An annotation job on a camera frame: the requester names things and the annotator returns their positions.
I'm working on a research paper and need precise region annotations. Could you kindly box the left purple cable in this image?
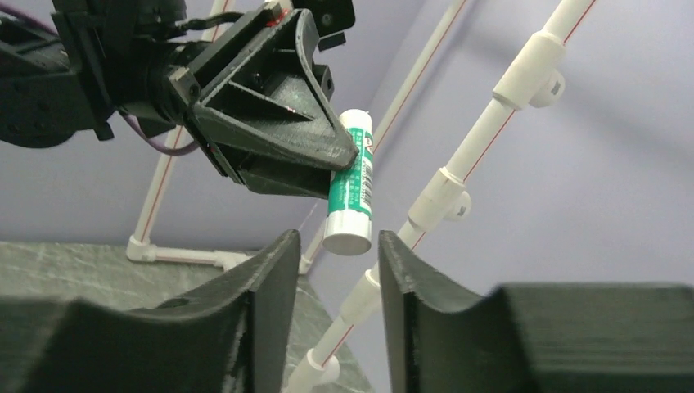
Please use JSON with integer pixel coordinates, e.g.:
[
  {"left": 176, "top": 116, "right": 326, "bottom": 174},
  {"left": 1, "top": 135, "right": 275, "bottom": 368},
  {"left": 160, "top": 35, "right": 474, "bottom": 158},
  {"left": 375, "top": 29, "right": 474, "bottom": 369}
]
[{"left": 0, "top": 0, "right": 201, "bottom": 158}]

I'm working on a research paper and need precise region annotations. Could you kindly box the green white glue stick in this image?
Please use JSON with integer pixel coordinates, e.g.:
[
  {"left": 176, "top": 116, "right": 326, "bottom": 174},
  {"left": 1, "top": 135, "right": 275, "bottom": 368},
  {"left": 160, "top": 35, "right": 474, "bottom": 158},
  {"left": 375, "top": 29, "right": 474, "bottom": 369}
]
[{"left": 322, "top": 109, "right": 375, "bottom": 256}]

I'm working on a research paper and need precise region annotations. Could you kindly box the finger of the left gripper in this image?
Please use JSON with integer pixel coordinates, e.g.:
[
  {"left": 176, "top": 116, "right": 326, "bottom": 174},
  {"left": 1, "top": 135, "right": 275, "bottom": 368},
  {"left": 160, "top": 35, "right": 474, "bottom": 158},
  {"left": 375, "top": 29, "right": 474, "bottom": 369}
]
[
  {"left": 189, "top": 9, "right": 358, "bottom": 170},
  {"left": 205, "top": 141, "right": 332, "bottom": 199}
]

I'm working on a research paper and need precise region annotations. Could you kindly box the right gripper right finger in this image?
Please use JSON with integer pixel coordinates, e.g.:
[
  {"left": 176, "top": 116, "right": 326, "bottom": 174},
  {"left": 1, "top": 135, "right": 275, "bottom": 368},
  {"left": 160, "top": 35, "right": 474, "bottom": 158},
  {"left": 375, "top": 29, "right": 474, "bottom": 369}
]
[{"left": 378, "top": 231, "right": 693, "bottom": 392}]

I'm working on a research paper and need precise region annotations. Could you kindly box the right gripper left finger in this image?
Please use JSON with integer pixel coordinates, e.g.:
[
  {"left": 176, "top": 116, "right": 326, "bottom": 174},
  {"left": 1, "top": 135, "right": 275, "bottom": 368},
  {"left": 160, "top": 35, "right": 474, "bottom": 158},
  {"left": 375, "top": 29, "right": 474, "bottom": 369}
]
[{"left": 1, "top": 229, "right": 300, "bottom": 392}]

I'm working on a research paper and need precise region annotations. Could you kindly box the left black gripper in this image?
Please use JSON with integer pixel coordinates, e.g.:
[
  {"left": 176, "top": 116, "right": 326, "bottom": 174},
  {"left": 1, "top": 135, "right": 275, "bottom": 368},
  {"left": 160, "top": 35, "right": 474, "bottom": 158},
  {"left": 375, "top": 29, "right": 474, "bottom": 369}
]
[{"left": 1, "top": 1, "right": 333, "bottom": 149}]

